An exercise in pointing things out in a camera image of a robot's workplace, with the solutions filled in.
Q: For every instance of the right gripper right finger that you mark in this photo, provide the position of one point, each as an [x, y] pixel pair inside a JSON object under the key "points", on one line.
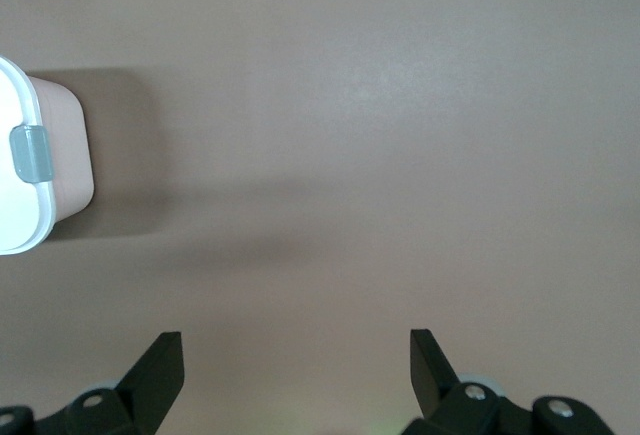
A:
{"points": [[435, 390]]}

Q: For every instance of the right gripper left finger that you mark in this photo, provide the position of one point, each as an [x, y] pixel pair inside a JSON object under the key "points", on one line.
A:
{"points": [[150, 385]]}

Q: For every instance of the white lid with grey clips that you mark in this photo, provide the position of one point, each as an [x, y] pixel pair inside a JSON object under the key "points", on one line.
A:
{"points": [[15, 205]]}

